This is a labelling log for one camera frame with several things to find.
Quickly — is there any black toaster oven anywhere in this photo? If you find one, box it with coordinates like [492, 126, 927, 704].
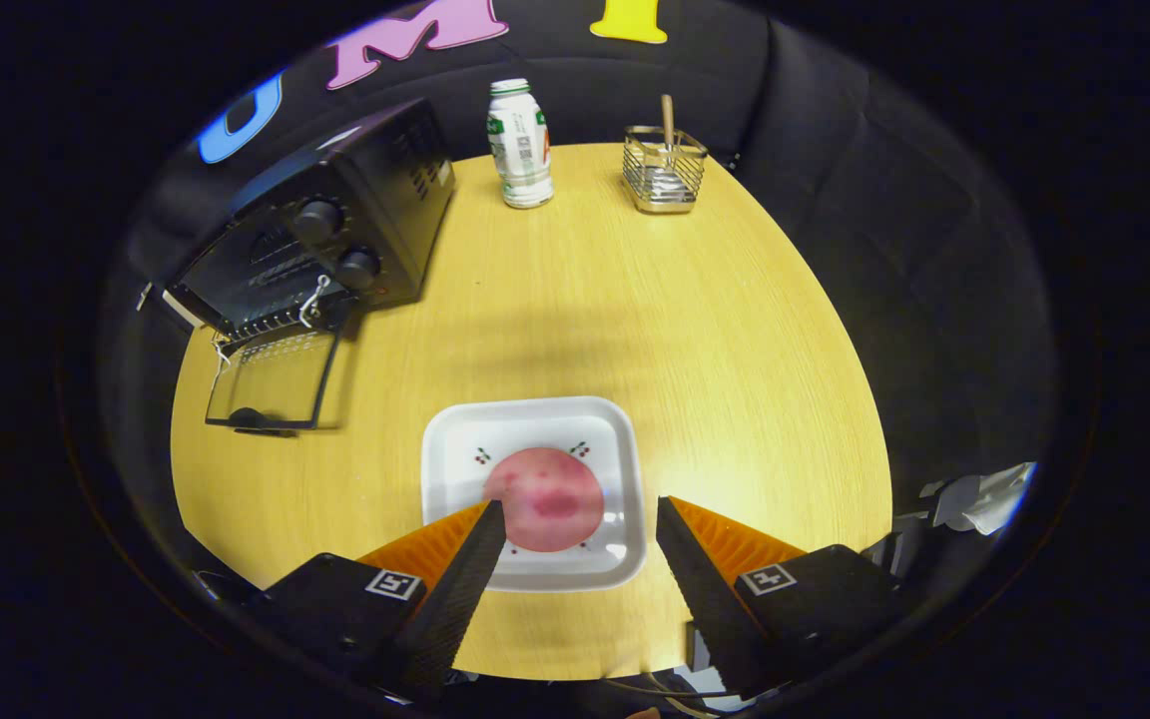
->
[136, 97, 458, 438]

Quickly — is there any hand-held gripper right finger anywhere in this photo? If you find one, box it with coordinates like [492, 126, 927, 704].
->
[655, 495, 913, 702]

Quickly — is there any metal wire utensil holder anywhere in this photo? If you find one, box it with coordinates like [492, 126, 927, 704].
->
[622, 125, 709, 215]

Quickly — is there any white square plate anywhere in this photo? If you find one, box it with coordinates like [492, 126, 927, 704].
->
[420, 396, 648, 592]

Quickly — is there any black backdrop cloth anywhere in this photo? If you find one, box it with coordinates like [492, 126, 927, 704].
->
[96, 0, 1057, 610]

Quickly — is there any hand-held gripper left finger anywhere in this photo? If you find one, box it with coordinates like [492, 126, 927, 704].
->
[194, 499, 507, 705]

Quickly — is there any white crumpled cloth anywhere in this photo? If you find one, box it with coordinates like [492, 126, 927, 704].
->
[919, 461, 1038, 536]

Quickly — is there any metal wire oven rack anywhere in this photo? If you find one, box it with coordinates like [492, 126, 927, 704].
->
[211, 300, 338, 348]

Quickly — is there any pink round food slice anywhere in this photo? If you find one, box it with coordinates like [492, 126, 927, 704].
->
[482, 447, 606, 553]

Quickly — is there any white drink bottle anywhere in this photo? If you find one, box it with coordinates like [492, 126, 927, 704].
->
[486, 78, 555, 210]

